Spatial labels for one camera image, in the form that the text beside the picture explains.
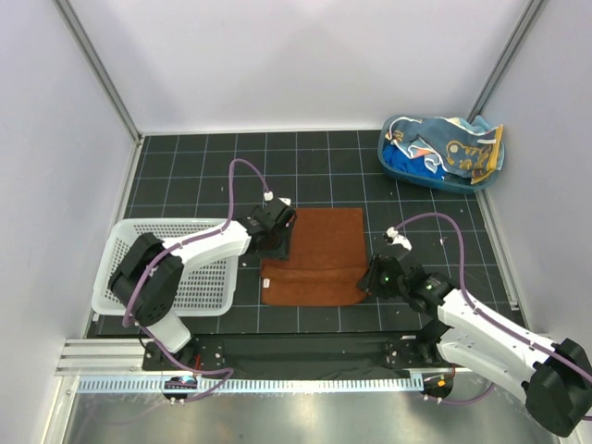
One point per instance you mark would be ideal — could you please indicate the blue plastic tub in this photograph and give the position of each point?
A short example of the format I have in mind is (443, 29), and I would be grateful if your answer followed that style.
(435, 182)

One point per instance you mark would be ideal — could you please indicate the aluminium frame post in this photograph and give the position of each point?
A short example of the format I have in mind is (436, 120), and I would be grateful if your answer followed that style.
(82, 39)
(510, 50)

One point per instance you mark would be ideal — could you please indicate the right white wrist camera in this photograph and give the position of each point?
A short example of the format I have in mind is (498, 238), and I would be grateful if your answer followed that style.
(394, 238)

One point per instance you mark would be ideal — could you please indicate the white perforated plastic basket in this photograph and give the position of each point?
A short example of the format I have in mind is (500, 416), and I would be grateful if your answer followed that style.
(205, 291)

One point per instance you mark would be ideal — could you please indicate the brown towel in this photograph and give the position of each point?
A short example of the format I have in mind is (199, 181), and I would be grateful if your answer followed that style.
(327, 260)

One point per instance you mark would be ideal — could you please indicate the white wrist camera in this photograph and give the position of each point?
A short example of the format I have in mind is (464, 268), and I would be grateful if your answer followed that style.
(273, 202)
(394, 238)

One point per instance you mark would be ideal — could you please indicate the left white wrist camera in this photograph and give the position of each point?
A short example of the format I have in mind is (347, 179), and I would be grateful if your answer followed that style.
(273, 202)

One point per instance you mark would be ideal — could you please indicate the aluminium front rail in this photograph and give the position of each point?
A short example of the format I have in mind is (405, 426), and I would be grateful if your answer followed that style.
(94, 357)

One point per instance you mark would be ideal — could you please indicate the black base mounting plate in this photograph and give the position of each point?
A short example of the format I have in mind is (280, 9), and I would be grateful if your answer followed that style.
(301, 356)

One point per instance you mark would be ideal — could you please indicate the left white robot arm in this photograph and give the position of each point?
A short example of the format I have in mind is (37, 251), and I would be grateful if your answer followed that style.
(147, 279)

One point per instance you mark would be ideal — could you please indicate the left aluminium frame post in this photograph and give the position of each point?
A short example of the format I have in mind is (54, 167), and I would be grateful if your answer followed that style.
(82, 39)

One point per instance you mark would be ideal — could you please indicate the bright blue cloth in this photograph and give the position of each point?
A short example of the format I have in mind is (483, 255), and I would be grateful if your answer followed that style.
(397, 160)

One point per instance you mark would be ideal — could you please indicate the right aluminium frame post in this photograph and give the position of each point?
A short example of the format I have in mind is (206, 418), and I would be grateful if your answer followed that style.
(510, 50)

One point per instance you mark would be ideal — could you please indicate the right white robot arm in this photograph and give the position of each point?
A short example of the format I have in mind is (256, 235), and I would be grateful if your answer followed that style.
(552, 379)

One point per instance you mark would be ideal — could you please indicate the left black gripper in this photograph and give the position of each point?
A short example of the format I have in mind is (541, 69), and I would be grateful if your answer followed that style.
(282, 252)

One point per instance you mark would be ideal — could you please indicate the slotted cable duct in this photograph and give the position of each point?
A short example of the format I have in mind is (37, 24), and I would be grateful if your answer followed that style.
(184, 384)

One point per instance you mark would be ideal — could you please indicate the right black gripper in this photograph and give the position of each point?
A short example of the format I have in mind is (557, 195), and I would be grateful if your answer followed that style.
(369, 281)

